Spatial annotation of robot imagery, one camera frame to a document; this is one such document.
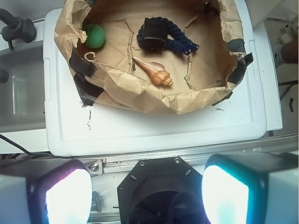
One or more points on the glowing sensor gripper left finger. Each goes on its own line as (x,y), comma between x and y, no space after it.
(45,191)

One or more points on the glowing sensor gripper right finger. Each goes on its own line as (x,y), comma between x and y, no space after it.
(260,188)

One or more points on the orange spiral sea shell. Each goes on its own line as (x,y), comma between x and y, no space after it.
(156,71)

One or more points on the white plastic bin lid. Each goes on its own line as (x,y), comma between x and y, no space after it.
(73,129)

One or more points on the clear plastic container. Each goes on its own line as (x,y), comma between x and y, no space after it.
(22,88)

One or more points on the crumpled brown paper liner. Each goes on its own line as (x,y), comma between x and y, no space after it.
(153,56)

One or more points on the green dimpled ball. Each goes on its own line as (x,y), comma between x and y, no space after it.
(95,36)

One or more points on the black clamp knob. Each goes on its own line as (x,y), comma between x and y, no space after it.
(16,28)

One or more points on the aluminium extrusion rail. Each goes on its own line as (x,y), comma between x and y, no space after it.
(193,156)

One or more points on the dark blue rope toy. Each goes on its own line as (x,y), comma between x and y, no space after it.
(159,33)

